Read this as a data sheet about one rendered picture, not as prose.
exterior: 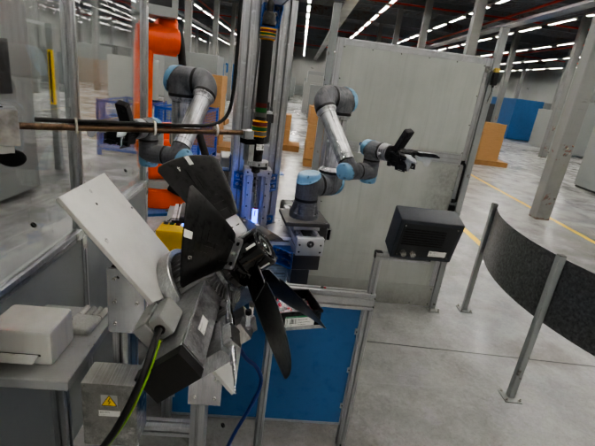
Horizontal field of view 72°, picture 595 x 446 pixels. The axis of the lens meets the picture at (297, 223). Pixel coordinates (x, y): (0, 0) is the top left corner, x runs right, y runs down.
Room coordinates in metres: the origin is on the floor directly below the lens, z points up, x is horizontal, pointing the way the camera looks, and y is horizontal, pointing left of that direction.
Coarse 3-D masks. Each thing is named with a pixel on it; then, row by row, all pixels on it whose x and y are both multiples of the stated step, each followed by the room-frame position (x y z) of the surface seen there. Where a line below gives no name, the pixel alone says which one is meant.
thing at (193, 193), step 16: (192, 192) 0.87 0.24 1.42; (192, 208) 0.85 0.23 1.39; (208, 208) 0.90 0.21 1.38; (192, 224) 0.83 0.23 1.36; (208, 224) 0.89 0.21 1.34; (224, 224) 0.95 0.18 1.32; (192, 240) 0.82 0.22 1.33; (208, 240) 0.88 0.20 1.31; (224, 240) 0.94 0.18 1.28; (208, 256) 0.88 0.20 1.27; (224, 256) 0.95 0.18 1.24; (192, 272) 0.81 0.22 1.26; (208, 272) 0.89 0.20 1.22
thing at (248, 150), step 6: (246, 132) 1.14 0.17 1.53; (252, 132) 1.15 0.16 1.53; (240, 138) 1.16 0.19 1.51; (246, 138) 1.14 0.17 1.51; (252, 138) 1.15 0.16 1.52; (246, 144) 1.16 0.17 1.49; (252, 144) 1.15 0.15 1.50; (246, 150) 1.16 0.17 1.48; (252, 150) 1.16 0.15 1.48; (246, 156) 1.16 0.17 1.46; (252, 156) 1.16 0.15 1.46; (246, 162) 1.16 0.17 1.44; (252, 162) 1.15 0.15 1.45; (258, 162) 1.16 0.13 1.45; (264, 162) 1.17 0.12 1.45
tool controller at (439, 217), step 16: (400, 208) 1.60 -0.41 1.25; (416, 208) 1.62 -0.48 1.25; (400, 224) 1.53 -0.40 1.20; (416, 224) 1.53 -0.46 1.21; (432, 224) 1.53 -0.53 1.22; (448, 224) 1.54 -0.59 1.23; (400, 240) 1.54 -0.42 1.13; (416, 240) 1.54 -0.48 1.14; (432, 240) 1.55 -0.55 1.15; (448, 240) 1.55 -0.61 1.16; (400, 256) 1.57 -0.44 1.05; (416, 256) 1.57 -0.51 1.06; (432, 256) 1.57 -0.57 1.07; (448, 256) 1.57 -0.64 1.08
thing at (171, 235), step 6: (162, 222) 1.55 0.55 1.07; (162, 228) 1.48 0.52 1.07; (168, 228) 1.49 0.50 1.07; (174, 228) 1.50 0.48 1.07; (180, 228) 1.51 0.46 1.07; (156, 234) 1.46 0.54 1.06; (162, 234) 1.46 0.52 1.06; (168, 234) 1.47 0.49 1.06; (174, 234) 1.47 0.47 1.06; (180, 234) 1.47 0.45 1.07; (162, 240) 1.46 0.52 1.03; (168, 240) 1.47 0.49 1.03; (174, 240) 1.47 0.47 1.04; (180, 240) 1.47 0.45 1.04; (168, 246) 1.47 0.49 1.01; (174, 246) 1.47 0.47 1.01; (180, 246) 1.47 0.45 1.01
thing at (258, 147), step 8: (272, 0) 1.18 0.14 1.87; (272, 8) 1.18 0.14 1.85; (264, 16) 1.17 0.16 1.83; (272, 16) 1.17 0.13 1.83; (264, 24) 1.20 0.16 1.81; (272, 24) 1.17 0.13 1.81; (256, 144) 1.17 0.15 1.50; (256, 152) 1.17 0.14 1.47; (256, 160) 1.17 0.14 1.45; (256, 168) 1.17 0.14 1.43
